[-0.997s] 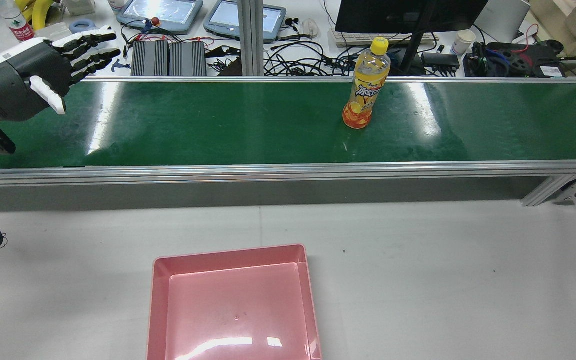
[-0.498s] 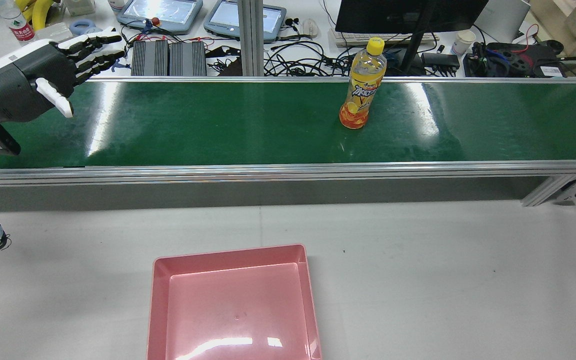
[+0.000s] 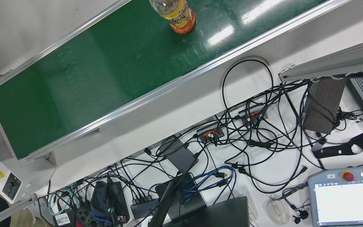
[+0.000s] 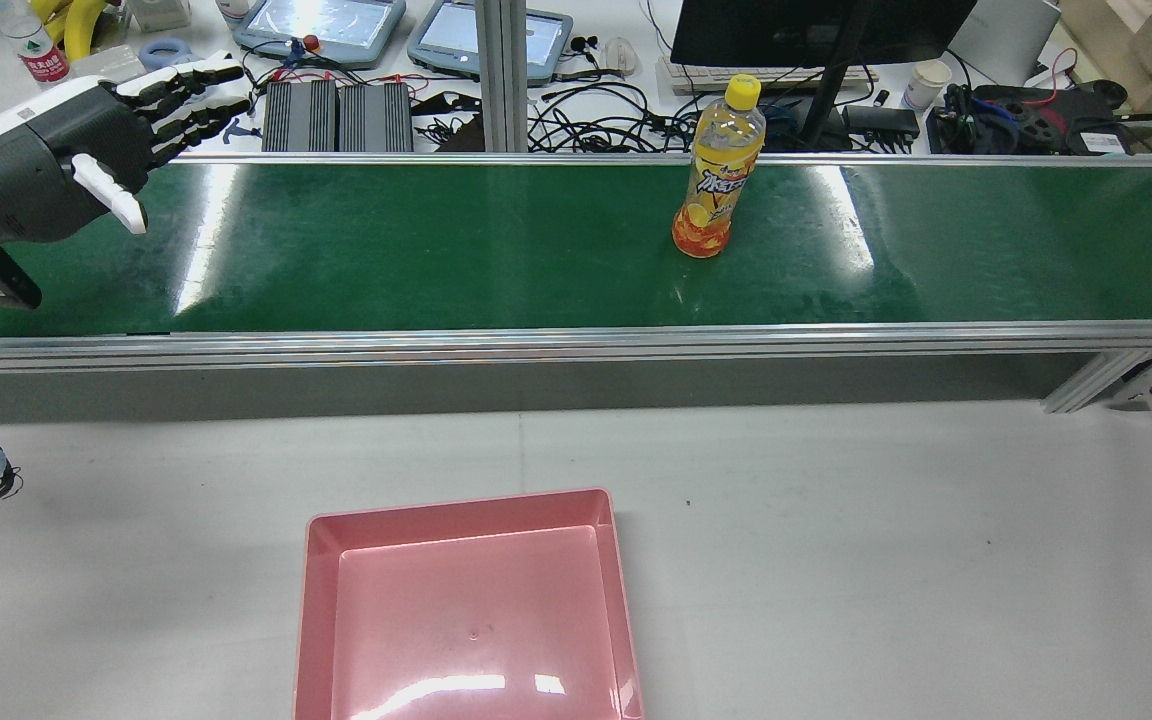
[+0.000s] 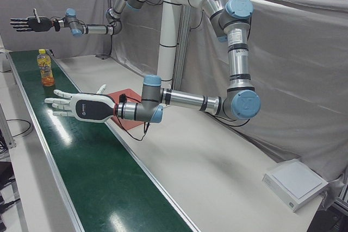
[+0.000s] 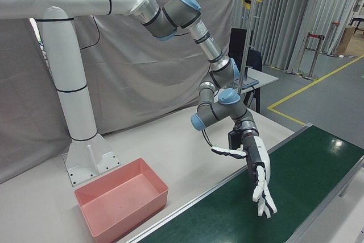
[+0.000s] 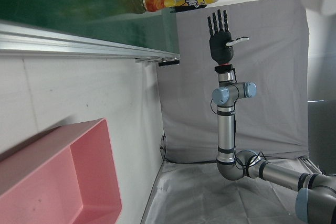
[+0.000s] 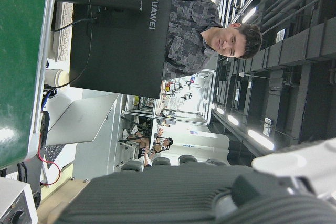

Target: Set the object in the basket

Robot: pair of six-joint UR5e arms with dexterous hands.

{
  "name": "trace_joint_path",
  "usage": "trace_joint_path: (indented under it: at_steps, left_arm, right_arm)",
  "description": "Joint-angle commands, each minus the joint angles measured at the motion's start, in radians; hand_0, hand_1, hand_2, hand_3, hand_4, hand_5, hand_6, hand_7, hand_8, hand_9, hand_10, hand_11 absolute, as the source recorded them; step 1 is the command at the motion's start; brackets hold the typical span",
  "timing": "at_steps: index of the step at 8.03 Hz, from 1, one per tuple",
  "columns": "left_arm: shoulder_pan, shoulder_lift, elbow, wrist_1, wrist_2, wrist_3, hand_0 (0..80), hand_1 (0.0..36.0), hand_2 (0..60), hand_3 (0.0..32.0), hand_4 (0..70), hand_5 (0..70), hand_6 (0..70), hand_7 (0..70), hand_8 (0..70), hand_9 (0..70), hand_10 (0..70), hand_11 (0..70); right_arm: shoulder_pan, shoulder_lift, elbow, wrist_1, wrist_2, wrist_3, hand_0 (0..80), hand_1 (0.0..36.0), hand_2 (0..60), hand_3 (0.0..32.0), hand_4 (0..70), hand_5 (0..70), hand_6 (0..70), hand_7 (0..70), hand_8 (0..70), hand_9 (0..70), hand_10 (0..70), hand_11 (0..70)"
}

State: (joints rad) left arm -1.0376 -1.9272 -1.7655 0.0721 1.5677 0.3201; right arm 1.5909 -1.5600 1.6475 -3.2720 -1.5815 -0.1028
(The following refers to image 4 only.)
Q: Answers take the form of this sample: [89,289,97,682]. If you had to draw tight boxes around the white plastic container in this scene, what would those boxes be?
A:
[131,0,192,33]

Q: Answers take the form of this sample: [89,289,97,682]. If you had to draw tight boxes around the white paper cup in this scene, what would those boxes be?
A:
[902,60,953,111]

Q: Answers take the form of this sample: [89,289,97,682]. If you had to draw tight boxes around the green belt conveyor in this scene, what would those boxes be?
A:
[0,152,1152,414]

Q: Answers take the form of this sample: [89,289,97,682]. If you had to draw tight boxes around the blue tape roll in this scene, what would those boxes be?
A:
[139,37,195,71]

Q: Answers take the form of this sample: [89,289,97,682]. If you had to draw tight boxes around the black ribbed power box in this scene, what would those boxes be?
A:
[338,82,415,153]
[262,82,339,153]

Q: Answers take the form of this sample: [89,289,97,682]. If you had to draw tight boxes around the grey blue teach pendant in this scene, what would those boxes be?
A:
[407,0,575,88]
[233,0,407,69]

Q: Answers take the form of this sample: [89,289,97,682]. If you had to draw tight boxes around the water bottle red label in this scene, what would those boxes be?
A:
[0,0,70,84]

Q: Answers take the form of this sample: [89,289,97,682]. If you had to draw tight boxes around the black docking hub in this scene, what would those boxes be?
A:
[844,104,920,141]

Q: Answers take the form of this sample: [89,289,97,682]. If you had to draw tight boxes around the pink plastic basket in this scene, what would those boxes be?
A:
[293,488,645,720]

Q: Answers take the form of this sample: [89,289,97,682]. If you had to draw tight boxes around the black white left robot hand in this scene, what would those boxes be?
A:
[0,58,249,244]

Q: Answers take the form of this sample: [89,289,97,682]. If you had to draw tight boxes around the black cable tangle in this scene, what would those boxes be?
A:
[526,82,807,153]

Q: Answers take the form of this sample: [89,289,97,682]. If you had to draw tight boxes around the white keyboard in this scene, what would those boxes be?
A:
[658,57,879,97]

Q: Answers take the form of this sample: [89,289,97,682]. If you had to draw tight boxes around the black desktop monitor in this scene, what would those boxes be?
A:
[669,0,979,151]

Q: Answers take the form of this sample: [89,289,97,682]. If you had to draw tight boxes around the aluminium profile post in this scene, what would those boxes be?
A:
[476,0,529,153]

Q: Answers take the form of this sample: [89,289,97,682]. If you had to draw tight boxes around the orange juice bottle yellow cap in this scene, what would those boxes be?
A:
[672,75,767,259]

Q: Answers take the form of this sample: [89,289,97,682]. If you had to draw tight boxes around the silver laptop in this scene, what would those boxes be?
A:
[946,0,1062,88]

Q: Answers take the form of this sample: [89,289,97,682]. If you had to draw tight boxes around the black box green connector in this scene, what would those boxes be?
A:
[936,83,982,154]

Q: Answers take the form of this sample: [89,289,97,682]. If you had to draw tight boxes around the yellow bananas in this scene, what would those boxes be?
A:
[31,0,109,61]

